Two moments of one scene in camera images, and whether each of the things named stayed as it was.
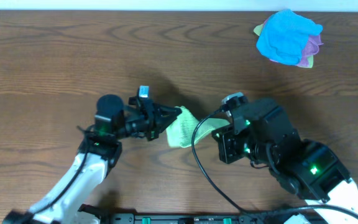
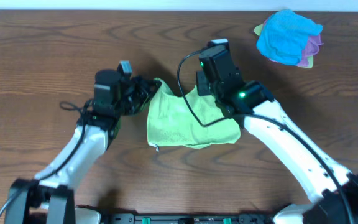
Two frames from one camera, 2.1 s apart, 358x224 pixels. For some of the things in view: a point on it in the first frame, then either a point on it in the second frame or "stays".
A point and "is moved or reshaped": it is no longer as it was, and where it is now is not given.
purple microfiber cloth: x=311 y=47 stays
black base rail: x=90 y=214 stays
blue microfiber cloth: x=284 y=35 stays
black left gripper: x=153 y=111 → x=143 y=84
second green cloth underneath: x=258 y=29 stays
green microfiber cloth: x=179 y=133 is moved or reshaped
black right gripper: x=225 y=139 → x=201 y=88
